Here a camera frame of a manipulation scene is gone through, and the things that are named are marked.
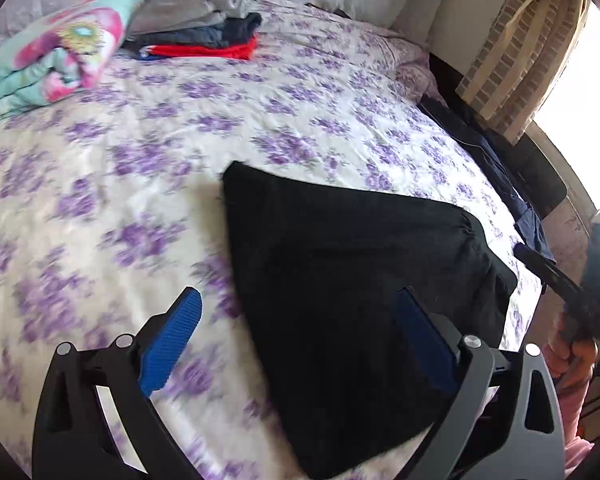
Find purple floral bed sheet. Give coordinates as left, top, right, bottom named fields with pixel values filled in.
left=0, top=0, right=541, bottom=479

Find folded blue jeans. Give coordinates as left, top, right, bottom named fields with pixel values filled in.
left=122, top=12, right=262, bottom=53

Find black pants with smiley patch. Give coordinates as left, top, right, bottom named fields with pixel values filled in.
left=222, top=162, right=517, bottom=479

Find window frame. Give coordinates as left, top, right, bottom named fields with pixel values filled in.
left=529, top=4, right=600, bottom=224

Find folded colourful floral blanket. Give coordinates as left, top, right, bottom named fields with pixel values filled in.
left=0, top=0, right=144, bottom=120

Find dark blue cloth beside bed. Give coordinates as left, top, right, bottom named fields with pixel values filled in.
left=418, top=96, right=556, bottom=263

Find person's right hand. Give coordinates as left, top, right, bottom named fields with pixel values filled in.
left=542, top=312, right=600, bottom=394

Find pink sleeved right forearm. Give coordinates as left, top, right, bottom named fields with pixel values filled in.
left=558, top=374, right=594, bottom=478

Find folded grey sweater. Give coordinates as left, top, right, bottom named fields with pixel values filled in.
left=128, top=0, right=259, bottom=37

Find beige brick pattern curtain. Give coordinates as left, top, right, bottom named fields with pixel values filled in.
left=456, top=0, right=590, bottom=144

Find folded red garment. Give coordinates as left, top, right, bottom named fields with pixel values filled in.
left=137, top=34, right=258, bottom=61

